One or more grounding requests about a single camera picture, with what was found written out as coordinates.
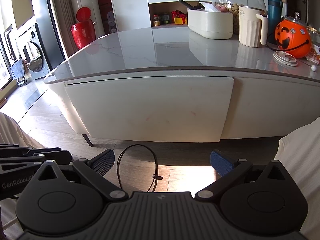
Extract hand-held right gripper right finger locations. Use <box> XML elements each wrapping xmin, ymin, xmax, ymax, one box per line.
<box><xmin>195</xmin><ymin>149</ymin><xmax>298</xmax><ymax>202</ymax></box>

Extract white oval tissue box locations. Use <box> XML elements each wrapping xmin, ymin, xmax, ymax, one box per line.
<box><xmin>187</xmin><ymin>8</ymin><xmax>233</xmax><ymax>40</ymax></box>

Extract blue thermos bottle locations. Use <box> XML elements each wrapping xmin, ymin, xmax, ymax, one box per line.
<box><xmin>267</xmin><ymin>0</ymin><xmax>284</xmax><ymax>43</ymax></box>

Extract white table drawer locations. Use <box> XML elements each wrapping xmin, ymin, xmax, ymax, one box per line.
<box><xmin>64</xmin><ymin>76</ymin><xmax>235</xmax><ymax>143</ymax></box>

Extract person's white clothing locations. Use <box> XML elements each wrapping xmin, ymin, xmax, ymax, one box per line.
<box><xmin>274</xmin><ymin>116</ymin><xmax>320</xmax><ymax>240</ymax></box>

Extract orange snack packet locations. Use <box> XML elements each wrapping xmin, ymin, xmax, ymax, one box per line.
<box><xmin>305</xmin><ymin>42</ymin><xmax>320</xmax><ymax>65</ymax></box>

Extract orange pumpkin bucket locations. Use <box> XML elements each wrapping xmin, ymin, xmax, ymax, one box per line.
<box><xmin>266</xmin><ymin>12</ymin><xmax>312</xmax><ymax>59</ymax></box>

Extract white ghost sticker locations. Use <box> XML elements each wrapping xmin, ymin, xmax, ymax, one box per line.
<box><xmin>107</xmin><ymin>11</ymin><xmax>117</xmax><ymax>33</ymax></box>

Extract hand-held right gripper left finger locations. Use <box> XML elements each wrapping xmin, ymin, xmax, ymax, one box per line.
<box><xmin>24</xmin><ymin>149</ymin><xmax>128</xmax><ymax>202</ymax></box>

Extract red trash can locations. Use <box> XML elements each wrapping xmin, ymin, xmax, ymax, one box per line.
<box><xmin>71</xmin><ymin>6</ymin><xmax>96</xmax><ymax>50</ymax></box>

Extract blue towel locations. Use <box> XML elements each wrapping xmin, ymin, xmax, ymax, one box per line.
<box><xmin>10</xmin><ymin>60</ymin><xmax>25</xmax><ymax>79</ymax></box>

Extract red yellow gift toy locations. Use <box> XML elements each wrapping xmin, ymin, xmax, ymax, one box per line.
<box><xmin>171</xmin><ymin>10</ymin><xmax>188</xmax><ymax>25</ymax></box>

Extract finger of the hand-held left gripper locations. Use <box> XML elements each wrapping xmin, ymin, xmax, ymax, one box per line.
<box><xmin>0</xmin><ymin>144</ymin><xmax>63</xmax><ymax>157</ymax></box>
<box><xmin>0</xmin><ymin>151</ymin><xmax>72</xmax><ymax>172</ymax></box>

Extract grey washing machine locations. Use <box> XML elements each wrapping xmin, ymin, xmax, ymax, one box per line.
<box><xmin>17</xmin><ymin>24</ymin><xmax>52</xmax><ymax>80</ymax></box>

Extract cream ribbed pitcher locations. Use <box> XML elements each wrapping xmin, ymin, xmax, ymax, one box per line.
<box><xmin>239</xmin><ymin>5</ymin><xmax>269</xmax><ymax>48</ymax></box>

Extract black floor cable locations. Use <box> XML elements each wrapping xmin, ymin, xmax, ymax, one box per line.
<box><xmin>116</xmin><ymin>144</ymin><xmax>163</xmax><ymax>193</ymax></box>

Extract white coffee table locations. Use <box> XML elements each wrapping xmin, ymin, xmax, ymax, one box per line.
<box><xmin>44</xmin><ymin>26</ymin><xmax>320</xmax><ymax>147</ymax></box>

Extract person's light trousers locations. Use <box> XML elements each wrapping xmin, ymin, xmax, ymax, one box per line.
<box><xmin>0</xmin><ymin>112</ymin><xmax>47</xmax><ymax>152</ymax></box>

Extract round white lid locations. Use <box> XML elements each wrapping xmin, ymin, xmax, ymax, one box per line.
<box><xmin>272</xmin><ymin>50</ymin><xmax>298</xmax><ymax>67</ymax></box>

